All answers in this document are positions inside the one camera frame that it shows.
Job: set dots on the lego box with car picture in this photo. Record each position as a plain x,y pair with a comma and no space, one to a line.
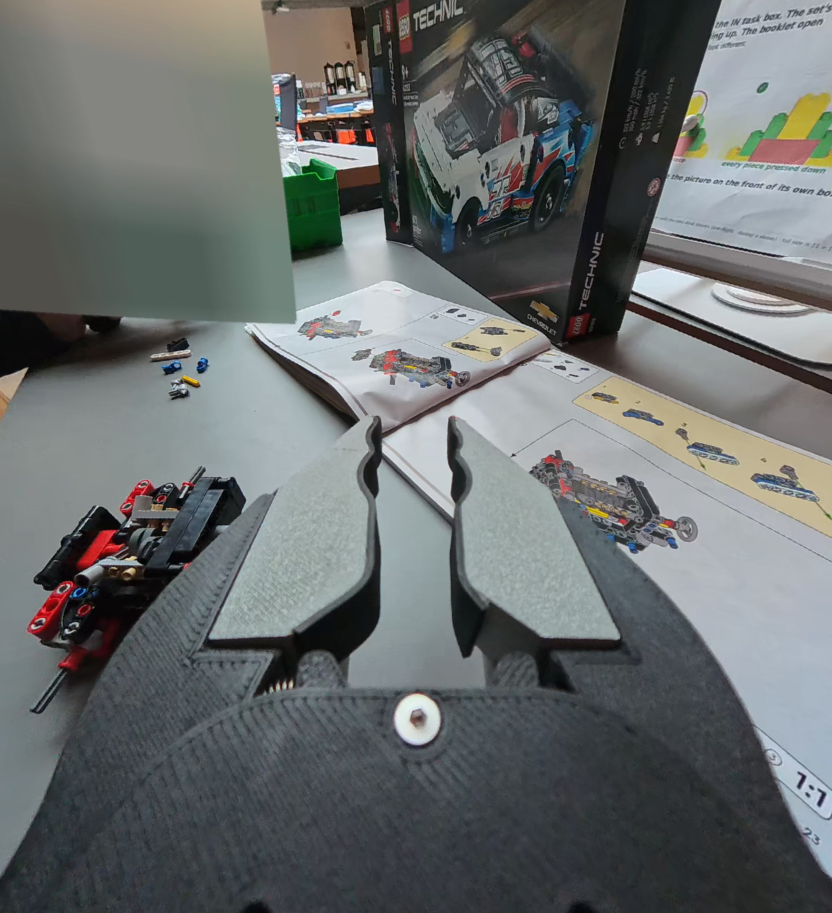
516,142

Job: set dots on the wooden background table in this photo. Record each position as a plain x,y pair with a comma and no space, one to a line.
345,160

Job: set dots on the white lego beam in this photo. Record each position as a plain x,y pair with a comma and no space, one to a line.
171,354

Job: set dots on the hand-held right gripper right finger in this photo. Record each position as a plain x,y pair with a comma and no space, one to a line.
530,563

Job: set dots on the monitor with task instructions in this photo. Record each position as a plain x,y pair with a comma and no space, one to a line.
765,200

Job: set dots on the lego instruction booklet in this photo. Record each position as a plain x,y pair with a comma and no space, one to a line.
708,642

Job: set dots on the white flat stand base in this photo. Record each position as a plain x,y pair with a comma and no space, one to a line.
815,335

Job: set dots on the partly built lego car chassis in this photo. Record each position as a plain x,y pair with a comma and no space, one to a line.
173,521

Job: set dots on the green plastic bin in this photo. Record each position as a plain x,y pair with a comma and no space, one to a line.
312,207

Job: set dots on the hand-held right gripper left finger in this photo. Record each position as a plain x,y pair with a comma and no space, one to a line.
302,556

